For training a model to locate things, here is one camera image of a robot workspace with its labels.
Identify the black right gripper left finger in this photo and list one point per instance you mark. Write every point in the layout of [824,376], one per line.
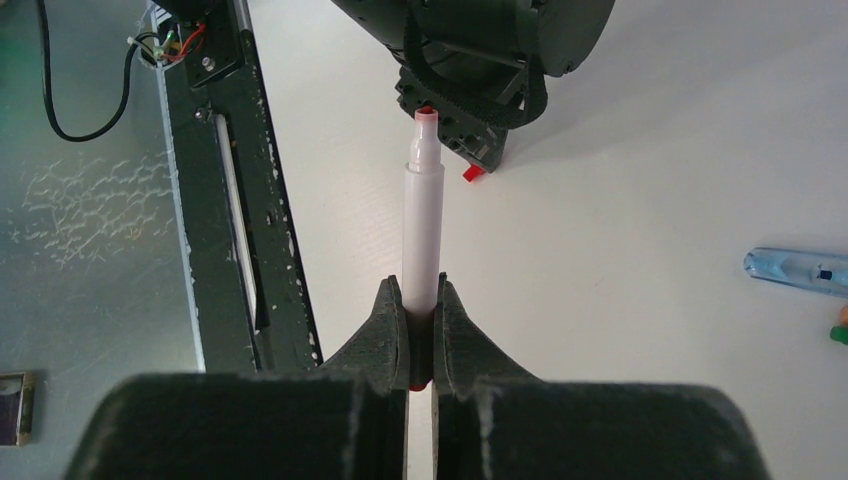
[346,419]

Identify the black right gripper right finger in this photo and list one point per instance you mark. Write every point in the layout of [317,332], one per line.
[493,419]

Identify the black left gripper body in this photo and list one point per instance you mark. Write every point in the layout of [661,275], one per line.
[482,65]

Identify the red pen cap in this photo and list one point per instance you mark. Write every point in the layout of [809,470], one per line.
[472,173]

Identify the thin white red pen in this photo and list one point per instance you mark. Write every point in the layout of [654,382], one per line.
[422,217]

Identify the white pen green tip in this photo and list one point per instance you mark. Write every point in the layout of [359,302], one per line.
[839,334]

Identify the blue translucent highlighter pen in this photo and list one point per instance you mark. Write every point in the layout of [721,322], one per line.
[818,272]

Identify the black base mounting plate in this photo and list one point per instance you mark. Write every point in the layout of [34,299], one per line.
[248,299]

